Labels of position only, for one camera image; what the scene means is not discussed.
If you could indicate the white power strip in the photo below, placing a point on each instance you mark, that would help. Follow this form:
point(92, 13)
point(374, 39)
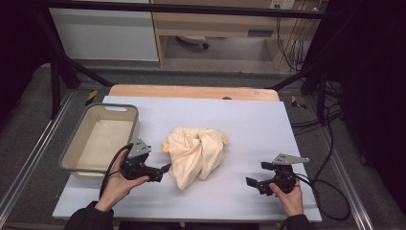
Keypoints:
point(282, 4)

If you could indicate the cream cloth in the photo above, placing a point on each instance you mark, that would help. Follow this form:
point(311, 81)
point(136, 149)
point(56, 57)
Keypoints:
point(191, 153)

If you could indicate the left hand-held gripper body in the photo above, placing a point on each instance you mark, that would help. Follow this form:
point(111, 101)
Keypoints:
point(137, 166)

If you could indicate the white cabinet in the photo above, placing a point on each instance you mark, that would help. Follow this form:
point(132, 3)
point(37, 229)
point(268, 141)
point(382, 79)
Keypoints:
point(105, 35)

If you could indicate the black curtain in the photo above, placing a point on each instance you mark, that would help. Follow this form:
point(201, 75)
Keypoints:
point(373, 80)
point(16, 48)

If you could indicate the person's right hand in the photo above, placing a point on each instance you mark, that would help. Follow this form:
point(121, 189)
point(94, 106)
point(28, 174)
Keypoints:
point(290, 199)

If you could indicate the aluminium floor rail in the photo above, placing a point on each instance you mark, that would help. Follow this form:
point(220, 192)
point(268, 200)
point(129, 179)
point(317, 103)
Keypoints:
point(35, 150)
point(346, 179)

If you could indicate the black metal frame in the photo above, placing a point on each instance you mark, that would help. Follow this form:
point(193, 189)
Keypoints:
point(191, 9)

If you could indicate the white table mat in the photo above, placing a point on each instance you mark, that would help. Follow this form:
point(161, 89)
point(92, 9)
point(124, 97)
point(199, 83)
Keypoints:
point(255, 127)

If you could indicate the grey plastic basket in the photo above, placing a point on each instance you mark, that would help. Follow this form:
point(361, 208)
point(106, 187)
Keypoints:
point(102, 140)

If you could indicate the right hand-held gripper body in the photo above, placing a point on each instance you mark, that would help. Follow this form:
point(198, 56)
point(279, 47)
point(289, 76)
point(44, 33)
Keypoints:
point(283, 177)

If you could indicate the person's left hand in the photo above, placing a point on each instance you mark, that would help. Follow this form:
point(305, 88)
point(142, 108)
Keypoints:
point(116, 188)

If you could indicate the chair base with caster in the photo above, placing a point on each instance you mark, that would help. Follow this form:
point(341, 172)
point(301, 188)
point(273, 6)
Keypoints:
point(193, 40)

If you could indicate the wooden desk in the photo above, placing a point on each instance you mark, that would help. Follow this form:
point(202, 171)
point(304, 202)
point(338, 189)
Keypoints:
point(217, 27)

